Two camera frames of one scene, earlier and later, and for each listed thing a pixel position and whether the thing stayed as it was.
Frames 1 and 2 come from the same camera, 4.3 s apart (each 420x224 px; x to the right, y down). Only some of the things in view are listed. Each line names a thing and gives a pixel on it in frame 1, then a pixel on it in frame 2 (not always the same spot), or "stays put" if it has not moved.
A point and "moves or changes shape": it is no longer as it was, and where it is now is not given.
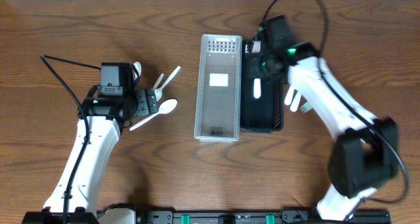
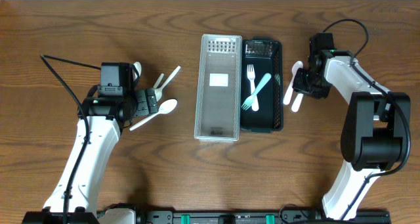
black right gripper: (254, 65) → (302, 83)
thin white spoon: (159, 91) stays put
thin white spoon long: (158, 92) stays put
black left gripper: (149, 102) stays put
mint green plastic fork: (306, 107) → (250, 99)
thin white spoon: (165, 108) stays put
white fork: (296, 101) stays put
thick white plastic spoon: (289, 95) stays put
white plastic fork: (257, 92) moves or changes shape
